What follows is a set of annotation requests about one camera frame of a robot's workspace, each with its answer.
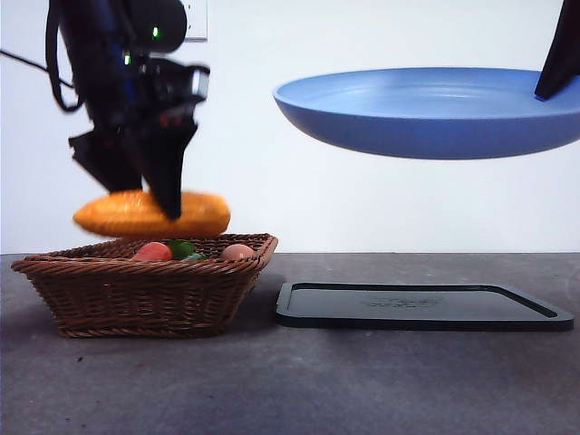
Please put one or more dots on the brown wicker basket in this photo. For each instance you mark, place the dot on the brown wicker basket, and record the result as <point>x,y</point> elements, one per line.
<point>136,299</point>

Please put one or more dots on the black rectangular tray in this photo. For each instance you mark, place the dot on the black rectangular tray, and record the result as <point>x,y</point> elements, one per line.
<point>408,308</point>

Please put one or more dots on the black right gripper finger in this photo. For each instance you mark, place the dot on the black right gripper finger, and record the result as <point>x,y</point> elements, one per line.
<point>564,54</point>

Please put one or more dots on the green pepper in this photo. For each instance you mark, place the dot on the green pepper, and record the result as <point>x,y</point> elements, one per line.
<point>181,249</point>

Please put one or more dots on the red orange tomato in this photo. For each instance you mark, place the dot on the red orange tomato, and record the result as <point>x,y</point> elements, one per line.
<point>153,251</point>

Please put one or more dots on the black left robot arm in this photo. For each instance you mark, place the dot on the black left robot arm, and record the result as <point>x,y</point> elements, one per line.
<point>104,68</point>

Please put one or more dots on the brown egg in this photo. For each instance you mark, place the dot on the brown egg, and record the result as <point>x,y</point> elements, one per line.
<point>236,253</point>

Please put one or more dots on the white wall socket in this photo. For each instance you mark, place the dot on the white wall socket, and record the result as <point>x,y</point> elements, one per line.
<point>199,18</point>

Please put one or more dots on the blue round plate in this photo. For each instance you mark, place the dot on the blue round plate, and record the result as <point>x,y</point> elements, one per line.
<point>408,122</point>

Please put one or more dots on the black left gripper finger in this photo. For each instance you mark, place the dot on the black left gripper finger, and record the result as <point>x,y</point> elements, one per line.
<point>170,172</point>
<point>109,163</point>

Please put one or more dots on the orange yellow corn cob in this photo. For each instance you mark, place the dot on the orange yellow corn cob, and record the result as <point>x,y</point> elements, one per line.
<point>118,217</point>

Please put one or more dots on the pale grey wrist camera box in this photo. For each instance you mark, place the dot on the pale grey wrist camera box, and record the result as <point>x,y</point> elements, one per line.
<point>200,81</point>

